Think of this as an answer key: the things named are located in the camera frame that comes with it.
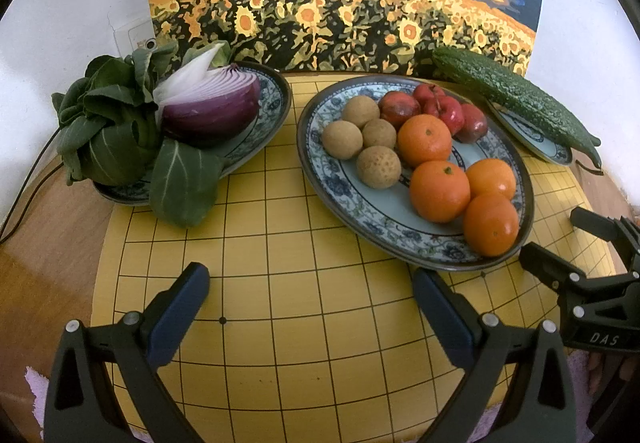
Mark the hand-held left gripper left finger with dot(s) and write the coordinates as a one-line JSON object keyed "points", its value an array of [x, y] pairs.
{"points": [[182, 313]]}

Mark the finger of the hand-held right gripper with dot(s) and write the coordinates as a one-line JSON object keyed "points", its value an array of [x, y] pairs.
{"points": [[545, 263], [597, 223]]}

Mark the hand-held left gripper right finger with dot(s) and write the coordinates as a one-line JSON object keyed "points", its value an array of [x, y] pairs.
{"points": [[442, 323]]}

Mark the orange mandarin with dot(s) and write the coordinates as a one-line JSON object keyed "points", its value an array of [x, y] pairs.
{"points": [[424, 139], [491, 178], [439, 190], [490, 224]]}

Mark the large blue white porcelain plate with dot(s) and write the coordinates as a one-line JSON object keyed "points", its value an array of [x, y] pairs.
{"points": [[380, 208]]}

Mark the brown longan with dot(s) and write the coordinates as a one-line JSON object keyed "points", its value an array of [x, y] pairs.
{"points": [[379, 133], [342, 139], [378, 166], [360, 111]]}

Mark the dark red apple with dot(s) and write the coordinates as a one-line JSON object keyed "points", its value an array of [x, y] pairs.
{"points": [[399, 108]]}

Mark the person's right hand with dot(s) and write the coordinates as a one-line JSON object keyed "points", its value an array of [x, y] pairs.
{"points": [[595, 370]]}

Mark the green bumpy cucumber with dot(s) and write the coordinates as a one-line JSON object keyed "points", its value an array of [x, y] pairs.
{"points": [[510, 95], [594, 139]]}

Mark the blue white plate under cucumbers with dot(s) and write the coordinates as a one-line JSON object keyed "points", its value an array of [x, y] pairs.
{"points": [[530, 140]]}

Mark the yellow grid board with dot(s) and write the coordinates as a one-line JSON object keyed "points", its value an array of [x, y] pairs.
{"points": [[300, 293]]}

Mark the small green bok choy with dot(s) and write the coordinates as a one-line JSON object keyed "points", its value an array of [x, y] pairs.
{"points": [[182, 183]]}

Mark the purple fluffy rug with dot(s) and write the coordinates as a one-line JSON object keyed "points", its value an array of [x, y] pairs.
{"points": [[36, 385]]}

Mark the halved purple onion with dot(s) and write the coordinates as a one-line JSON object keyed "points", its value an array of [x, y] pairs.
{"points": [[210, 113]]}

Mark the blue white plate under vegetables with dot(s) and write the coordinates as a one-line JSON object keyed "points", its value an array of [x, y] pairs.
{"points": [[265, 123]]}

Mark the white wall socket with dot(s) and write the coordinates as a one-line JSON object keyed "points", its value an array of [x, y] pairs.
{"points": [[131, 35]]}

